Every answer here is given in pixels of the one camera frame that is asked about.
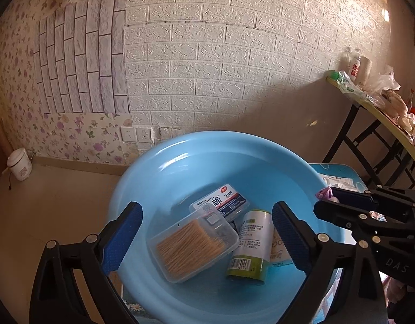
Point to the bread in plastic bag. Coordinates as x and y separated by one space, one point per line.
396 109

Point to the green printed plastic bag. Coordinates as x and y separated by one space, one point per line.
342 81

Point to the white paper roll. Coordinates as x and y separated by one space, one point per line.
364 71

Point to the white ceramic pot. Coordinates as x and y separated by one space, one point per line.
20 164

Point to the clear bottle red label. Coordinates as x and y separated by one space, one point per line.
354 64

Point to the light blue plastic basin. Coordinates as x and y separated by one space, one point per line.
182 182

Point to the clear floss pick box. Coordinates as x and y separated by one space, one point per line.
227 200

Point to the clear toothpick box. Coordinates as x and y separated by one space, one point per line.
193 244

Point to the white long paper packet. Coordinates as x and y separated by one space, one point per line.
338 182

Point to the white wall socket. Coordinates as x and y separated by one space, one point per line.
136 134

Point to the green white cylindrical can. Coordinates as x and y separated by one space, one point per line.
251 259

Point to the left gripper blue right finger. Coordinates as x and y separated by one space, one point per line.
297 236

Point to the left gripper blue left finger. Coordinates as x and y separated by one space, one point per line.
117 236

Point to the yellow folding table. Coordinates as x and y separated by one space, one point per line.
399 145

